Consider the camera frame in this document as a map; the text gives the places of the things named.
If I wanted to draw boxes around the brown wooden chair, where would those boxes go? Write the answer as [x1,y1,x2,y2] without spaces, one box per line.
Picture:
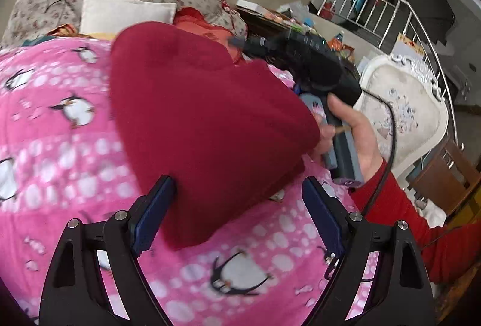
[408,138,481,214]

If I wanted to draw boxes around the person's right hand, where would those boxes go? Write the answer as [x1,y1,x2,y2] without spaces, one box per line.
[312,95,384,182]

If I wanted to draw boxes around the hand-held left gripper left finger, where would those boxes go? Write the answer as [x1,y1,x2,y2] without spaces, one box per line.
[38,175,177,326]

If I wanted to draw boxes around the person's right forearm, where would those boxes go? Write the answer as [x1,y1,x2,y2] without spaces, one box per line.
[348,159,481,285]

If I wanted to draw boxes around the white pillow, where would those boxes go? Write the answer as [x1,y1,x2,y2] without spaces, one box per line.
[80,0,177,35]

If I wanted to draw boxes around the orange snack packet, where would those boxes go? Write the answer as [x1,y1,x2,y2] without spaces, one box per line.
[328,32,356,61]

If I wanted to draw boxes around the dark red sweater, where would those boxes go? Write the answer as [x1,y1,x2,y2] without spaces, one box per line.
[109,21,322,251]

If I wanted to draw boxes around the red heart cushion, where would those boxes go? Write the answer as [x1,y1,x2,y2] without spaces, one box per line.
[173,7,249,64]

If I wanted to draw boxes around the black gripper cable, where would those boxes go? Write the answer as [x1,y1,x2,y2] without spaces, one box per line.
[359,87,397,218]

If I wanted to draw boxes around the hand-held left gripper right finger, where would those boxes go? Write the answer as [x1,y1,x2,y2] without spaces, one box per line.
[302,177,437,326]

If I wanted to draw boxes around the metal stair railing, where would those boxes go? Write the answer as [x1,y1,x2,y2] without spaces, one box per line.
[317,0,457,146]

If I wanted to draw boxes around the dark carved wooden cabinet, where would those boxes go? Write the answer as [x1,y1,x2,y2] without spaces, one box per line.
[236,8,297,38]

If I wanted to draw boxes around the pink penguin print blanket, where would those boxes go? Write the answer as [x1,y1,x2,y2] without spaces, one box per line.
[0,37,380,326]

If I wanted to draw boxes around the teal and orange cloth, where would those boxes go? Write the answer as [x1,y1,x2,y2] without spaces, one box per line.
[23,23,81,47]

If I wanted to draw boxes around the white ornate chair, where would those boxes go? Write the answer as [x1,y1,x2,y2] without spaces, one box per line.
[353,53,449,191]

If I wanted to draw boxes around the clear plastic bags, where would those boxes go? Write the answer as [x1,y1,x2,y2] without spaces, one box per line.
[278,1,315,30]

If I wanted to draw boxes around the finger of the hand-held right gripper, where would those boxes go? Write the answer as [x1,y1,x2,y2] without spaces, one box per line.
[227,33,267,58]

